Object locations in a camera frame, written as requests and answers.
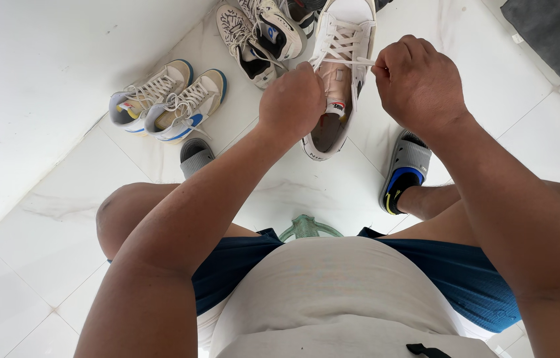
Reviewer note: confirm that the black clip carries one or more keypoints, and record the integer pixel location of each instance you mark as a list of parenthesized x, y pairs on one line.
[(426, 350)]

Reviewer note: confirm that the person's right fingers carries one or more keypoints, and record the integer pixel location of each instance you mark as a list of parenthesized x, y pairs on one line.
[(380, 69)]

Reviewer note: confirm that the white high-top sneaker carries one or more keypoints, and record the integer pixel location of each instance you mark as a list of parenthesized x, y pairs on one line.
[(342, 64)]

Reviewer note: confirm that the person's leg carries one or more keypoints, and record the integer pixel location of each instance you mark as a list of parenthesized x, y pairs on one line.
[(128, 219), (464, 209)]

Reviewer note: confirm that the person's left hand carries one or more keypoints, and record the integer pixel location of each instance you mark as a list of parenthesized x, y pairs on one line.
[(292, 102)]

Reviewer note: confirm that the black sock with blue and yellow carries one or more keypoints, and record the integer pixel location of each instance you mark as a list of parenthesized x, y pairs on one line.
[(399, 191)]

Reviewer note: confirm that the person's left leg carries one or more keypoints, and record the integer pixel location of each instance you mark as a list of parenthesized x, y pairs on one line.
[(128, 219)]

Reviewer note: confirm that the white shoelace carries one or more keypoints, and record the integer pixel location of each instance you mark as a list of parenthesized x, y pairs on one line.
[(347, 60)]

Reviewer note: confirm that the green plastic stool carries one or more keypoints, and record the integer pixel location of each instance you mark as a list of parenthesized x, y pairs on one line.
[(307, 227)]

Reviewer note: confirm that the white patterned sneaker black lining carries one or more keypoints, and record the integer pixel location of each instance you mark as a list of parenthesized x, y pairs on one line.
[(275, 27), (245, 44)]

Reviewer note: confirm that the white t-shirt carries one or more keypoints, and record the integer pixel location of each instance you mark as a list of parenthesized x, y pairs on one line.
[(339, 303)]

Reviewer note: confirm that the blue shorts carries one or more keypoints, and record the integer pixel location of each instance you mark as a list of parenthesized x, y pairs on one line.
[(459, 278)]

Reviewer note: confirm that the person's right leg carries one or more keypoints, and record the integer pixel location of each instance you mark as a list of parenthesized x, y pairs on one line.
[(464, 209)]

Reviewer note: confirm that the dark shoe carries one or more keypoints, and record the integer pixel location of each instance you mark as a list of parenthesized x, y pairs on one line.
[(305, 12)]

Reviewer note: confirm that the grey slide sandal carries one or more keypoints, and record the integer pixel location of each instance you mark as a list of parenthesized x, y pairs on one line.
[(407, 164), (195, 156)]

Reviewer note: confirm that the cream sneaker with blue trim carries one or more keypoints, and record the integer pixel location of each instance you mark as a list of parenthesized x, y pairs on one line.
[(188, 107), (148, 97)]

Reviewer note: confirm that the person's right hand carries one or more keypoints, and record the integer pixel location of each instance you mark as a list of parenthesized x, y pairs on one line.
[(416, 84)]

